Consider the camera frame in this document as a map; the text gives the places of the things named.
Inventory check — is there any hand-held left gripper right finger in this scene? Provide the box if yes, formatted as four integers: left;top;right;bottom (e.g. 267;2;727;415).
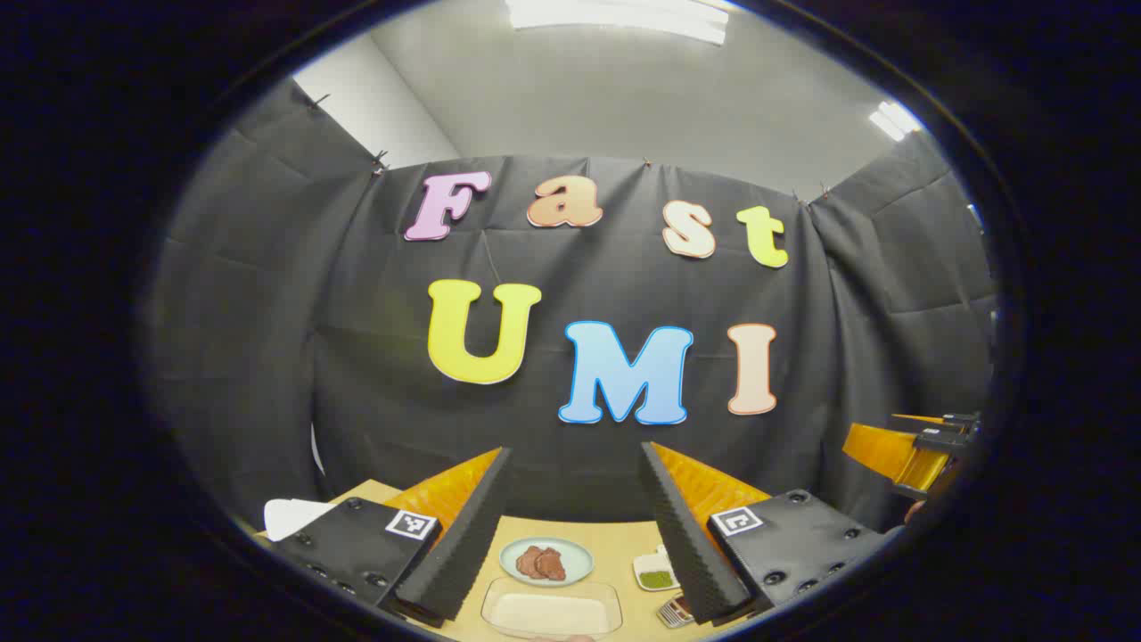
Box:
640;441;888;625

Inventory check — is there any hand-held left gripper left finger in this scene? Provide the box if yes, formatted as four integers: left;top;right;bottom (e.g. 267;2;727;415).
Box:
267;446;513;630

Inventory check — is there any white rice cooker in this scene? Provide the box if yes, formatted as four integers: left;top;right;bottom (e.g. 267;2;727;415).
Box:
264;498;338;543

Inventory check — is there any small white dish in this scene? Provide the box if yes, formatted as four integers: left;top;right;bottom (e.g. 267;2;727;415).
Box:
633;546;680;592

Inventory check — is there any light blue plate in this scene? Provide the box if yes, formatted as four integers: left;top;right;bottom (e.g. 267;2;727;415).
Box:
499;536;595;588

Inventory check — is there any black backdrop cloth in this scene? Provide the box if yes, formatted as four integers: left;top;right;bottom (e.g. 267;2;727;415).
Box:
147;76;999;536

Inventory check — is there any small ceiling light panel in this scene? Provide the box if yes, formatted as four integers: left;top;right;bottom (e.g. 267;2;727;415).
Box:
869;101;923;142

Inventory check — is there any long ceiling light panel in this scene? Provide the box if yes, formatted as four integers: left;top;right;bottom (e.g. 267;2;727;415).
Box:
505;0;732;45

